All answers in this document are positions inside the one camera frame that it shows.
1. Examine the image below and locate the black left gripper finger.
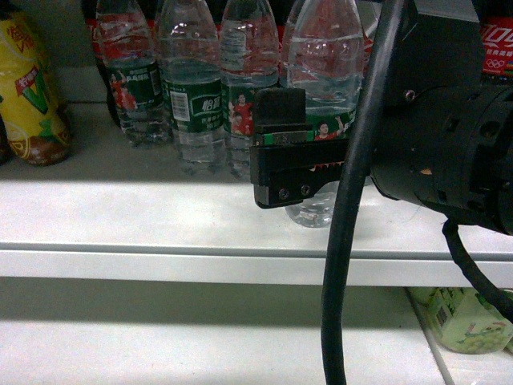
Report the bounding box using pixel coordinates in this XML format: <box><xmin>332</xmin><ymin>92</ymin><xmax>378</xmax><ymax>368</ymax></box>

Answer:
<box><xmin>249</xmin><ymin>145</ymin><xmax>345</xmax><ymax>209</ymax></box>

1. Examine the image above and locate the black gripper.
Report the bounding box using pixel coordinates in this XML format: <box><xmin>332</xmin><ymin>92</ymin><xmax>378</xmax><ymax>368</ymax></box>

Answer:
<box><xmin>368</xmin><ymin>86</ymin><xmax>513</xmax><ymax>236</ymax></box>

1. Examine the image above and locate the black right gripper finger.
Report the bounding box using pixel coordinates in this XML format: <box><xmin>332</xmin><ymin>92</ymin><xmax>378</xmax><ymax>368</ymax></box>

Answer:
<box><xmin>253</xmin><ymin>88</ymin><xmax>313</xmax><ymax>145</ymax></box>

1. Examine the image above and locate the water bottle green label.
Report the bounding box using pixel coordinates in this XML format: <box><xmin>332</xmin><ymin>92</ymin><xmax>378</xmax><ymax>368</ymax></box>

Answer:
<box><xmin>285</xmin><ymin>0</ymin><xmax>366</xmax><ymax>229</ymax></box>

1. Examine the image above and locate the water bottle behind front one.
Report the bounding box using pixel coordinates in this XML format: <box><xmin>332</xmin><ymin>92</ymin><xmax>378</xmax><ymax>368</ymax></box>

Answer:
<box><xmin>279</xmin><ymin>0</ymin><xmax>305</xmax><ymax>87</ymax></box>

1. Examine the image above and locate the water bottle athletes label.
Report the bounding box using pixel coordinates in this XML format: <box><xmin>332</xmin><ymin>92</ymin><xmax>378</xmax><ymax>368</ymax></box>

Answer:
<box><xmin>220</xmin><ymin>0</ymin><xmax>279</xmax><ymax>180</ymax></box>

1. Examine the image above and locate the water bottle barcode label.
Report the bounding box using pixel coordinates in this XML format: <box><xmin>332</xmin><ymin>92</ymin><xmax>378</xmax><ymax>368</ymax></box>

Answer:
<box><xmin>156</xmin><ymin>1</ymin><xmax>225</xmax><ymax>174</ymax></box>

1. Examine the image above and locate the water bottle far left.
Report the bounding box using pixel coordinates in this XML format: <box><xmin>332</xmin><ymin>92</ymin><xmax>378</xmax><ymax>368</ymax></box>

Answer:
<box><xmin>96</xmin><ymin>1</ymin><xmax>172</xmax><ymax>146</ymax></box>

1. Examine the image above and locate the cola bottle olympic label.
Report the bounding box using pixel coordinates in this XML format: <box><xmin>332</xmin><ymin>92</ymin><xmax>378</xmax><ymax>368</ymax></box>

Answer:
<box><xmin>480</xmin><ymin>16</ymin><xmax>512</xmax><ymax>84</ymax></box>

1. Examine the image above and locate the green grape juice bottle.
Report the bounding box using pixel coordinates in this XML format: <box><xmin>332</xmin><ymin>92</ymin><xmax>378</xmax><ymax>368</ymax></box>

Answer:
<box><xmin>409</xmin><ymin>287</ymin><xmax>512</xmax><ymax>355</ymax></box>

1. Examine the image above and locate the yellow lemon tea bottle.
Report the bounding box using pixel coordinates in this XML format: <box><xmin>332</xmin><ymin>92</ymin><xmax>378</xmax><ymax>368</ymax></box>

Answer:
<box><xmin>1</xmin><ymin>1</ymin><xmax>71</xmax><ymax>166</ymax></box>

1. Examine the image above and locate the thin braided black cable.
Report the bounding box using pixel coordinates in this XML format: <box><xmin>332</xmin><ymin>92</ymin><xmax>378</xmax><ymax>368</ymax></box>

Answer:
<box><xmin>441</xmin><ymin>218</ymin><xmax>513</xmax><ymax>318</ymax></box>

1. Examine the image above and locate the thick black cable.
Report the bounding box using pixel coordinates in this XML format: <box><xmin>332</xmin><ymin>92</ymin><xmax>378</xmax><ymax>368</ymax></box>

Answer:
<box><xmin>320</xmin><ymin>0</ymin><xmax>406</xmax><ymax>385</ymax></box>

